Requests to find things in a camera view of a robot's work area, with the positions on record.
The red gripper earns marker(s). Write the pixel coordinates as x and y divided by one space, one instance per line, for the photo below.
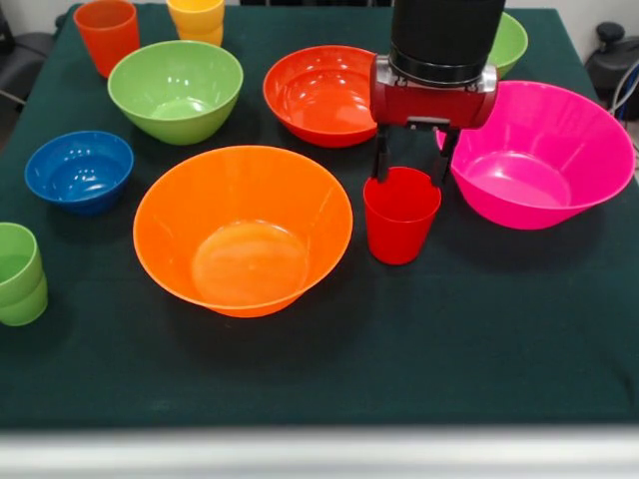
434 105

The red plastic cup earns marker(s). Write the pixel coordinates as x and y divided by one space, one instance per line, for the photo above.
399 229

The small blue plastic bowl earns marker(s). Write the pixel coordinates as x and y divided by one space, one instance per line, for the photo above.
75 169

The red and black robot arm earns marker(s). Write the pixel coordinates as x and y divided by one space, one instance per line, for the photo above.
444 30

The red-orange plastic bowl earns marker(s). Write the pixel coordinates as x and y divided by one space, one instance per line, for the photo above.
319 95

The large pink plastic bowl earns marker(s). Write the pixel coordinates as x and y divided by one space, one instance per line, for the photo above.
549 149

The green plastic bowl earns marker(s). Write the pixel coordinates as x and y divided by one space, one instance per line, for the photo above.
511 45
150 75

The dark green table cloth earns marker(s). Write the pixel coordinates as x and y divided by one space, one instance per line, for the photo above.
449 324

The large orange plastic bowl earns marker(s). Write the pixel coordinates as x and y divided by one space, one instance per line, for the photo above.
239 209

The yellow plastic cup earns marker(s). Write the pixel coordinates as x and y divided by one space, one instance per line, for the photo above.
207 37
194 15

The orange-red plastic cup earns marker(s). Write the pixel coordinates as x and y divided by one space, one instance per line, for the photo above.
107 40

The green plastic cup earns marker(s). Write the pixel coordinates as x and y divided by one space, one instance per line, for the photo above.
25 312
20 259

